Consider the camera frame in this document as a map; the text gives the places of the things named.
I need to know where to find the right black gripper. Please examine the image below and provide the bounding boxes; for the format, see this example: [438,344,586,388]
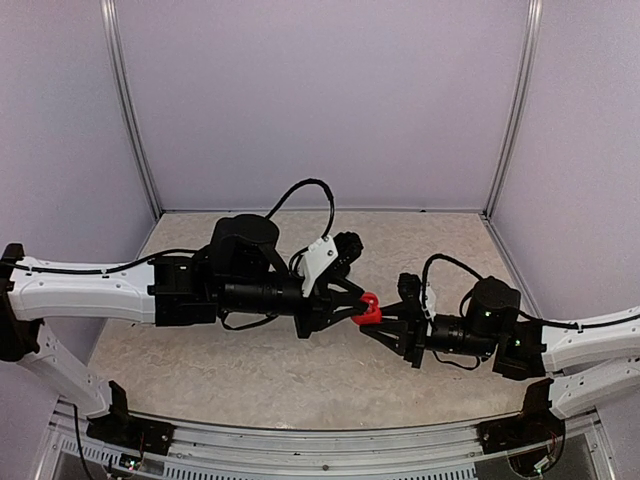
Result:
[360,302,498,370]

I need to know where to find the red earbud charging case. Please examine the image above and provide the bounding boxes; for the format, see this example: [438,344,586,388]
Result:
[351,292,383,326]

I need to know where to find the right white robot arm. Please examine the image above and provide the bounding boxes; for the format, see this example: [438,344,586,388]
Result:
[353,274,639,444]

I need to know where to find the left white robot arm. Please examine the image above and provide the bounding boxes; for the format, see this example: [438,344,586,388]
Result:
[1,214,367,445]

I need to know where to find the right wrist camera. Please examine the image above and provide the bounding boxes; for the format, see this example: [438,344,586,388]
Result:
[397,273,436,320]

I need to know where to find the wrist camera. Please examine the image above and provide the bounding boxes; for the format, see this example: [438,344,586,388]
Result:
[297,231,364,298]
[397,273,436,320]

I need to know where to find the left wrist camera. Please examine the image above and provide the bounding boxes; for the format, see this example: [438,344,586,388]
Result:
[297,231,364,298]

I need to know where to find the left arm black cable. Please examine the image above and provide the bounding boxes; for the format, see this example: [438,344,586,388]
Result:
[0,177,337,331]

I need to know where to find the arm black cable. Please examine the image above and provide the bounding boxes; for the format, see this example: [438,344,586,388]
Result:
[419,253,640,371]
[0,177,337,331]

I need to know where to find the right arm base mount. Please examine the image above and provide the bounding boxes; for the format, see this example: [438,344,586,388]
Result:
[476,397,566,454]

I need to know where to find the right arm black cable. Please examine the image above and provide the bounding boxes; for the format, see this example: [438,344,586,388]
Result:
[419,253,640,371]

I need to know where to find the front aluminium rail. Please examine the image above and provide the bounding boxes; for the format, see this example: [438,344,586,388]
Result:
[47,399,609,480]

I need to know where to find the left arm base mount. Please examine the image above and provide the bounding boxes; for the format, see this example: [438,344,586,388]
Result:
[87,380,176,456]

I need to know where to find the right aluminium frame post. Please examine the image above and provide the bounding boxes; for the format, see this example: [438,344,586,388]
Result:
[483,0,543,223]

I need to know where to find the aluminium frame post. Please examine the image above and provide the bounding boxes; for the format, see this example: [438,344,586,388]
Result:
[483,0,543,223]
[99,0,164,221]

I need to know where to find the left aluminium frame post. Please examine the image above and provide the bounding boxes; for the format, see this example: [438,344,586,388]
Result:
[99,0,164,221]

